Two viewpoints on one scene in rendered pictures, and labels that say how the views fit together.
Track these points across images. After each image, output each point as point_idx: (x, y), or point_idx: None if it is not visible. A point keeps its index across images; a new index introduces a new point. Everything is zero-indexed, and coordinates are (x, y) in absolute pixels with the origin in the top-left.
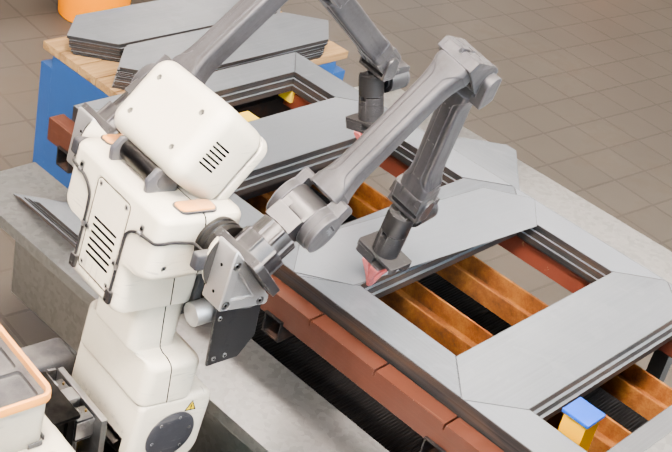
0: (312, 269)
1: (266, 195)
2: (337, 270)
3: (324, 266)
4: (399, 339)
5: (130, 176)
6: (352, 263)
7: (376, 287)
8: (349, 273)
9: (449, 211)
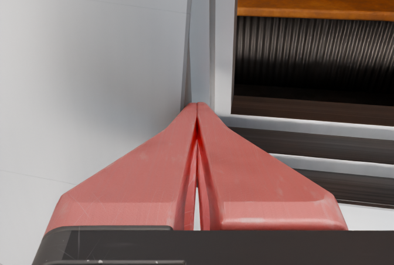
0: (21, 237)
1: None
2: (50, 181)
3: (10, 197)
4: None
5: None
6: (10, 83)
7: (211, 46)
8: (88, 159)
9: None
